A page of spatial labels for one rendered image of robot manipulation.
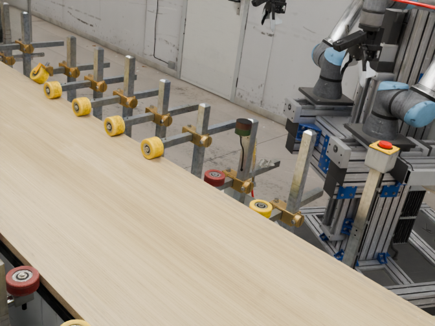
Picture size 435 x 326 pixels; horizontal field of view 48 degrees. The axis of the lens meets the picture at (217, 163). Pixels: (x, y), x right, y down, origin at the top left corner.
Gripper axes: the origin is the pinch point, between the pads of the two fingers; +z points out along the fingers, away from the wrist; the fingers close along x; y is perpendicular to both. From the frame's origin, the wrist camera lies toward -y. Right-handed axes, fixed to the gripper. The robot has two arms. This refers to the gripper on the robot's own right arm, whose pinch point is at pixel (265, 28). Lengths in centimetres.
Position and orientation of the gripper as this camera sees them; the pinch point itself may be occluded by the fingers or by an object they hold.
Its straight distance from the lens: 254.6
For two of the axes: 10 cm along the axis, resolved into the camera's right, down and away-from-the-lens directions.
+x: -2.7, -4.6, 8.5
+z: -1.3, 8.9, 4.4
